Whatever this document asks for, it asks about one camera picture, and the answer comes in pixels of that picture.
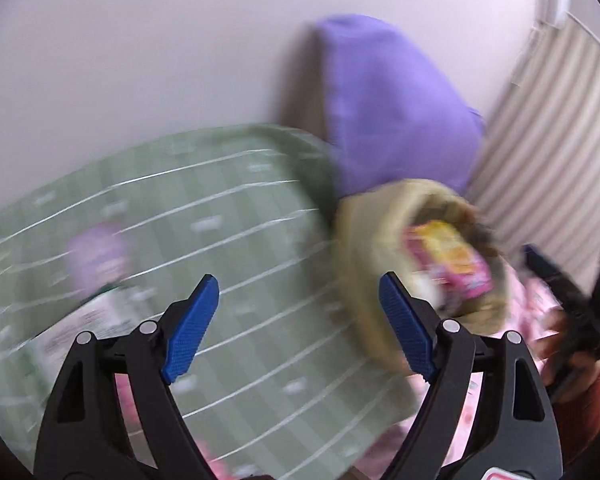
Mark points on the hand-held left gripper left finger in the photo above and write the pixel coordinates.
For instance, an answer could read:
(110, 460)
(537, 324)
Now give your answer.
(195, 325)

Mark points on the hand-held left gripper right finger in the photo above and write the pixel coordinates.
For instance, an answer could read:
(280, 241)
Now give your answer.
(405, 330)

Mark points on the person's right forearm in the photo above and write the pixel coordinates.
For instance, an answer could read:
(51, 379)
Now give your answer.
(582, 420)

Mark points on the person's right hand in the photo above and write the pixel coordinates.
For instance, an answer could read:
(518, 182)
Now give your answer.
(550, 340)

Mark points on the pink printed blanket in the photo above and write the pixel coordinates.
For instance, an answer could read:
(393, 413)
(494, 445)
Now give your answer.
(532, 295)

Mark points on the pink and yellow packet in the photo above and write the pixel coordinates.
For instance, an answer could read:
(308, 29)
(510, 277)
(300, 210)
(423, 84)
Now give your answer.
(450, 255)

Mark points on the green checked tablecloth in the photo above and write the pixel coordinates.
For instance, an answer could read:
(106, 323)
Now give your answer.
(260, 240)

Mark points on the green and white carton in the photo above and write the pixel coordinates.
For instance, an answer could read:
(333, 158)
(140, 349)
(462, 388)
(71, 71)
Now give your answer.
(80, 325)

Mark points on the lilac packet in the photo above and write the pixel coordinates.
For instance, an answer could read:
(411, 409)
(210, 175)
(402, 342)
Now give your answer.
(100, 260)

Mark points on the striped beige curtain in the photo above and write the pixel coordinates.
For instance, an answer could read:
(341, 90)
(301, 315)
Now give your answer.
(545, 150)

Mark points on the purple cushion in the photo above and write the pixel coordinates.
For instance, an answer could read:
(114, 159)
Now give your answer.
(395, 110)

